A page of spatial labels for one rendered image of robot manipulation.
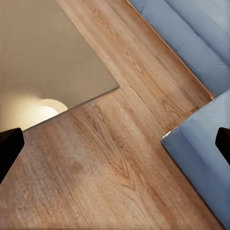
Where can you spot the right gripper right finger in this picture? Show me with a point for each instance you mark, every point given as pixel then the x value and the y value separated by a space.
pixel 223 142

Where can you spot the sofa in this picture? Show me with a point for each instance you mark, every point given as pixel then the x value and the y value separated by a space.
pixel 197 32

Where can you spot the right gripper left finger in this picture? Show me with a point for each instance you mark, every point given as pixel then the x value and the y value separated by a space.
pixel 11 143

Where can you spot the coffee table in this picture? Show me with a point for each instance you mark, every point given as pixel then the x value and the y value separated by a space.
pixel 47 67

